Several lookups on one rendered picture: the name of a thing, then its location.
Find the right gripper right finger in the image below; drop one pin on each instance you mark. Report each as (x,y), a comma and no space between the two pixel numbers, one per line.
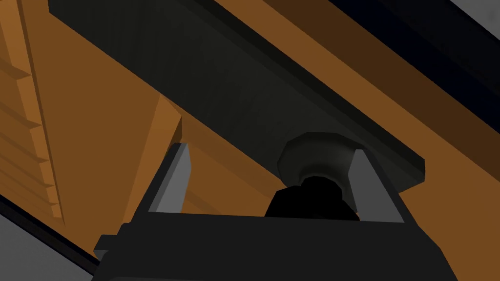
(373,195)

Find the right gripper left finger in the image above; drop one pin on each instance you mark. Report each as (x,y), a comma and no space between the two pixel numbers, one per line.
(172,187)

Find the black and grey door knob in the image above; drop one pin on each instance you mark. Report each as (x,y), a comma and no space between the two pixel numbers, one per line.
(312,195)

